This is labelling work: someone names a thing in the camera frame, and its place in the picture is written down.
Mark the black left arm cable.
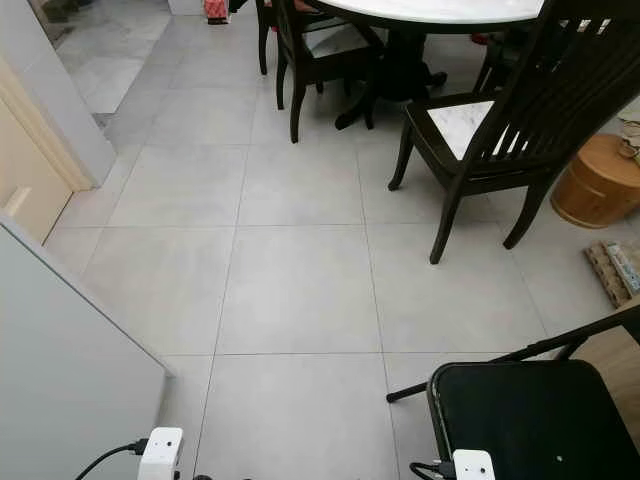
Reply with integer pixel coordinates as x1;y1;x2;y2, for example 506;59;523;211
75;438;151;480

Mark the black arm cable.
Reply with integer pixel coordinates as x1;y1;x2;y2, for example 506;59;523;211
75;438;151;480
410;459;456;480

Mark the round white marble table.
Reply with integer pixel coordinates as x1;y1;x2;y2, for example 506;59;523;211
315;0;548;131

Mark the cream door frame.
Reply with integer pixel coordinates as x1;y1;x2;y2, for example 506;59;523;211
0;60;98;246

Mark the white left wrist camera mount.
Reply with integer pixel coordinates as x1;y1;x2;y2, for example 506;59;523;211
139;427;184;480

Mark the black folding chair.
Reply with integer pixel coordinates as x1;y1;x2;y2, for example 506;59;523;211
387;305;640;480

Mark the dark wooden chair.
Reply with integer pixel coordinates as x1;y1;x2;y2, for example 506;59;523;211
255;0;286;77
473;30;523;93
272;0;383;144

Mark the dark wooden chair marble seat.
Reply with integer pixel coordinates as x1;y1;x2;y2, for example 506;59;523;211
388;0;640;265

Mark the wooden slat pallet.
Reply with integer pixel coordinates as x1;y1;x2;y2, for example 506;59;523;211
583;238;640;309

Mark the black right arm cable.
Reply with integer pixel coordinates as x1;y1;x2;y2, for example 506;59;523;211
410;459;456;480

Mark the grey white panel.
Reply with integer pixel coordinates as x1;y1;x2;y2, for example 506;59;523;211
0;215;173;480

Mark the round wooden stool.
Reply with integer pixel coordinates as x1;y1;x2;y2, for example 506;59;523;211
550;133;640;229

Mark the red patterned bin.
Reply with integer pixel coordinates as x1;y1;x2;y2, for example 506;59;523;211
203;0;231;25

